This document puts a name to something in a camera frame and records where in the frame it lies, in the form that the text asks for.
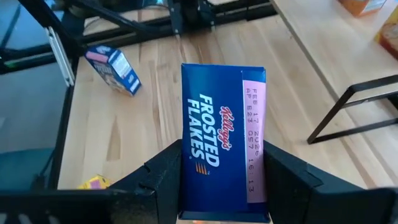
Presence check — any silver bracket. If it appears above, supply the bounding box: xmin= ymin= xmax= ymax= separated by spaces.
xmin=45 ymin=26 xmax=76 ymax=87

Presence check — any wooden shelf with black frame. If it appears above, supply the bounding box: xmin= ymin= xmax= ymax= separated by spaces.
xmin=269 ymin=0 xmax=398 ymax=146

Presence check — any blue Frosted Flakes cereal box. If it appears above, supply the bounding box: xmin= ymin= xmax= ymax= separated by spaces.
xmin=178 ymin=63 xmax=271 ymax=223
xmin=84 ymin=44 xmax=142 ymax=97

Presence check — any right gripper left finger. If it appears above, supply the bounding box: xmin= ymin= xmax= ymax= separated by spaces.
xmin=0 ymin=139 xmax=183 ymax=224

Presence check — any yellow Corn Pops cereal box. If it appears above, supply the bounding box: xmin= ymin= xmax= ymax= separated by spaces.
xmin=76 ymin=174 xmax=112 ymax=190
xmin=374 ymin=14 xmax=398 ymax=62

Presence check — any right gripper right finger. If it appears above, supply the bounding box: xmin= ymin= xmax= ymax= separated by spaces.
xmin=263 ymin=139 xmax=398 ymax=224

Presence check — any orange Mini Wheats cereal box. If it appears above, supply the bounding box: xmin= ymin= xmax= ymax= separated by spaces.
xmin=337 ymin=0 xmax=388 ymax=18

